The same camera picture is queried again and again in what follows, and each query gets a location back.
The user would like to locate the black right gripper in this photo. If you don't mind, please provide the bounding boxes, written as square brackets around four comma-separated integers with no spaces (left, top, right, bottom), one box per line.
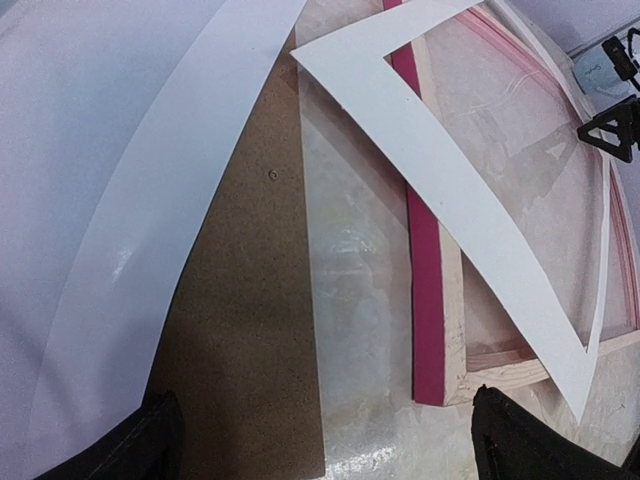
[577,27,640,163]

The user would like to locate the brown backing board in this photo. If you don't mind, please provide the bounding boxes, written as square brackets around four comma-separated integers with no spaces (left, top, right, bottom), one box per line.
[150,51,325,479]

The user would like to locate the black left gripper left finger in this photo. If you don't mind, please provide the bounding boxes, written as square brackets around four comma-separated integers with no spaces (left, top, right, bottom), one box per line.
[39,391,185,480]

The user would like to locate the pink wooden picture frame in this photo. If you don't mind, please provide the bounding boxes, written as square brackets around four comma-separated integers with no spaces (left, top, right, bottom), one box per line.
[391,7,639,407]

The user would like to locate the white photo mat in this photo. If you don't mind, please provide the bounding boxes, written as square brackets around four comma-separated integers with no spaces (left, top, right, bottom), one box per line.
[292,1,609,419]

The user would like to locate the light blue mug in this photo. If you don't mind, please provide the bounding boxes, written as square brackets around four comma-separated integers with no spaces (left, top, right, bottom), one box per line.
[574,45,638,100]

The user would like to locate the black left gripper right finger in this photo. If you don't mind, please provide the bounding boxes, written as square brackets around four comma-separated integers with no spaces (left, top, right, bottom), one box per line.
[471,385,639,479]

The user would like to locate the white paper sheets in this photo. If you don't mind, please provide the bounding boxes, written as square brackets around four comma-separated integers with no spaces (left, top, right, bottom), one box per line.
[1,1,303,479]

